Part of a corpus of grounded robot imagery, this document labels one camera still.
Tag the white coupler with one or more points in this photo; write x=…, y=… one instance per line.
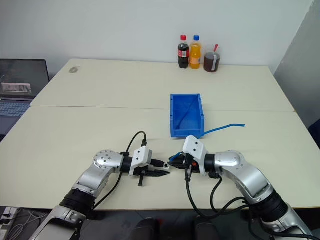
x=166, y=165

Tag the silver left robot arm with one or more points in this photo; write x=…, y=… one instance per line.
x=100, y=175

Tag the grey partition panel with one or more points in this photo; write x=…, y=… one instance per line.
x=300, y=75

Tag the orange soda bottle blue cap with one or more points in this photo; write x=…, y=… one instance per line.
x=196, y=55

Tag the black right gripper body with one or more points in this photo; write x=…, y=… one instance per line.
x=192, y=166

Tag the dark blue chair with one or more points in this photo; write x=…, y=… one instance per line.
x=315, y=136

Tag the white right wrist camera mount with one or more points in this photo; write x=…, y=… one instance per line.
x=193, y=146

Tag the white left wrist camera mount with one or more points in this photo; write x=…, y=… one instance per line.
x=141, y=155

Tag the cola bottle red cap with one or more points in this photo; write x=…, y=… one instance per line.
x=183, y=53

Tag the red spoon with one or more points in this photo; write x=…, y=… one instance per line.
x=215, y=47

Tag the grey laptop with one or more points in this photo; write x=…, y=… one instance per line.
x=20, y=80

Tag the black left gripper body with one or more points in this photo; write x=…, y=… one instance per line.
x=140, y=172

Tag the jar of brown liquid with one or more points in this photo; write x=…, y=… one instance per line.
x=212, y=62

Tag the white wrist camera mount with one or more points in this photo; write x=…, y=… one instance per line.
x=141, y=155
x=193, y=146

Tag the blue plastic bin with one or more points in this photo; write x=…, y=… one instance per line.
x=187, y=117

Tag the white power strip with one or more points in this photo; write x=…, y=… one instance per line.
x=7, y=217

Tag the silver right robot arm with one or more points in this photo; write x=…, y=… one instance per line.
x=252, y=175

